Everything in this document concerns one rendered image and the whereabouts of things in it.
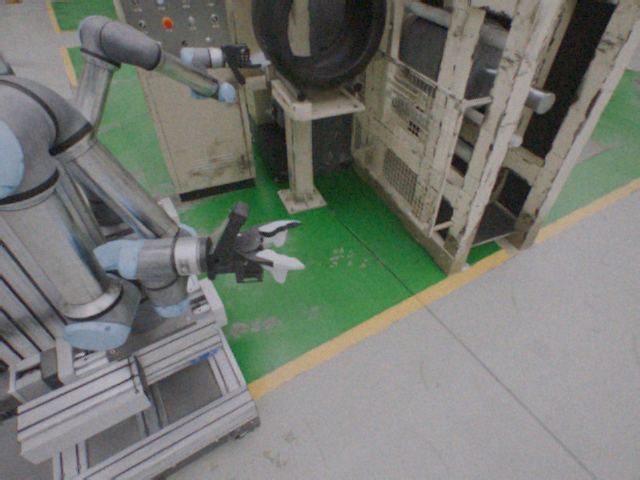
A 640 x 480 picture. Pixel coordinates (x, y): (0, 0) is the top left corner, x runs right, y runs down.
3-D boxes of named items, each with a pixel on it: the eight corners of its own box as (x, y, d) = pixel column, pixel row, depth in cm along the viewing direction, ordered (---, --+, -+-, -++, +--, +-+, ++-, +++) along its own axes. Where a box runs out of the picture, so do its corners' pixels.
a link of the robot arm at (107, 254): (161, 267, 103) (145, 230, 94) (148, 307, 93) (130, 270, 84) (115, 270, 102) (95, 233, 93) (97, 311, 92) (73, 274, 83)
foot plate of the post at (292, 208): (277, 192, 267) (277, 188, 265) (312, 184, 275) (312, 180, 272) (289, 214, 249) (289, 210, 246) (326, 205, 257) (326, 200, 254)
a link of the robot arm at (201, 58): (182, 68, 156) (179, 45, 151) (209, 68, 160) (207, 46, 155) (184, 73, 151) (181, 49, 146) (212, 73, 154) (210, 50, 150)
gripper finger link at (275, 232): (293, 235, 86) (259, 251, 81) (292, 213, 83) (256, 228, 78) (302, 241, 84) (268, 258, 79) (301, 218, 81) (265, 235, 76)
